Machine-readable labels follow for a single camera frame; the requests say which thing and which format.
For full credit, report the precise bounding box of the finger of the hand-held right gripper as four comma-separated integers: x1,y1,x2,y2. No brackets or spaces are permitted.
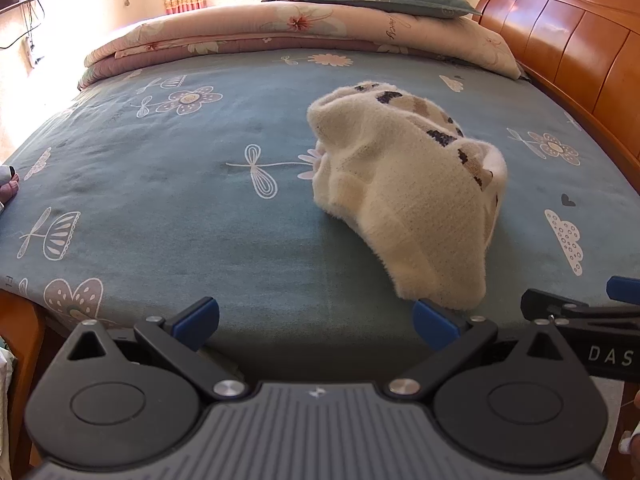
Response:
520,287,592,323
606,275,640,306

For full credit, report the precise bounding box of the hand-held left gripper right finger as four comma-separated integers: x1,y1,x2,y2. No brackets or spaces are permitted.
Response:
384,298,568,403

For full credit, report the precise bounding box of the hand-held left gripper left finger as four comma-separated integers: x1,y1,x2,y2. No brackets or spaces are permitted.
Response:
67,296,251,403

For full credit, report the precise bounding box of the person's right hand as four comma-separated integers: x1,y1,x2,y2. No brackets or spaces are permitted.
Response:
619,392,640,456

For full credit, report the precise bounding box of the wooden headboard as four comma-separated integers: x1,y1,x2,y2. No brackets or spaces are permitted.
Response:
472,0,640,191

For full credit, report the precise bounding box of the pink floral folded quilt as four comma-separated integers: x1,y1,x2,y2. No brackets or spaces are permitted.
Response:
77,0,523,91

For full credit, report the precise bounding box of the cream fuzzy knit sweater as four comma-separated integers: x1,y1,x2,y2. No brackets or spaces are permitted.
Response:
306,80,509,311

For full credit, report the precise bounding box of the wooden bed footboard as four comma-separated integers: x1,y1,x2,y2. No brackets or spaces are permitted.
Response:
0,287,48,466

